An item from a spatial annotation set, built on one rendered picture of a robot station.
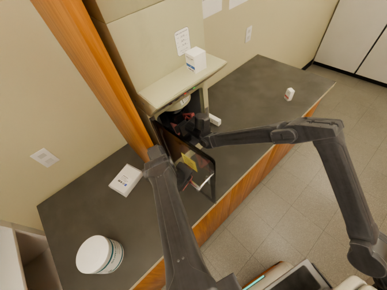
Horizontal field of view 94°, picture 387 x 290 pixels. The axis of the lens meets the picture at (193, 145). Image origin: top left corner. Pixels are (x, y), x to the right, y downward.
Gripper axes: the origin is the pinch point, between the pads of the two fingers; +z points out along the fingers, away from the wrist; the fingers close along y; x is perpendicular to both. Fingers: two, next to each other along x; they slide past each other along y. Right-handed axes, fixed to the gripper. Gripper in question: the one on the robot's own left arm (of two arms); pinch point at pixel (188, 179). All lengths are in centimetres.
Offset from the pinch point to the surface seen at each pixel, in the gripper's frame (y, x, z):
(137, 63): -23.3, -22.0, -32.1
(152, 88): -20.5, -19.2, -24.2
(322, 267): 8, 86, 128
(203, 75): -33.9, -10.0, -18.1
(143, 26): -32, -22, -37
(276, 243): 17, 52, 124
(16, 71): 3, -67, -40
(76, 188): 48, -58, 7
